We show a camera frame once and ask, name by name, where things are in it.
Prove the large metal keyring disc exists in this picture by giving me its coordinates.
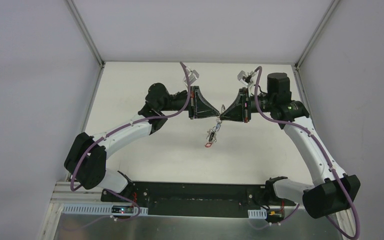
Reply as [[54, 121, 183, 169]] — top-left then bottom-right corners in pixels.
[[206, 104, 226, 145]]

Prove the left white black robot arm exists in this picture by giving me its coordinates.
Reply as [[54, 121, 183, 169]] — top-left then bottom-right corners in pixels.
[[64, 83, 220, 203]]

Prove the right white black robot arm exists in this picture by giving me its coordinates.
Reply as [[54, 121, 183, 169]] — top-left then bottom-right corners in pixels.
[[220, 71, 361, 219]]

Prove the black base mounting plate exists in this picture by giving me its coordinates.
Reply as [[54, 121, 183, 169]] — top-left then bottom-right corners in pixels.
[[120, 181, 295, 218]]

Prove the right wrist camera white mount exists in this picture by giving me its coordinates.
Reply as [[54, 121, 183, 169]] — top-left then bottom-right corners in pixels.
[[237, 70, 256, 89]]

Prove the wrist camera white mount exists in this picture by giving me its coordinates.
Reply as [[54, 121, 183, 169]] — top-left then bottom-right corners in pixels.
[[182, 66, 200, 88], [237, 70, 256, 89]]

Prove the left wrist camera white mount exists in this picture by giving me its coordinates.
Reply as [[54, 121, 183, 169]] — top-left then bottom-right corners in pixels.
[[182, 66, 200, 88]]

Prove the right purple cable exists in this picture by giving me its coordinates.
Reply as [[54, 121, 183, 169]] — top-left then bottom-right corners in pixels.
[[253, 66, 361, 240]]

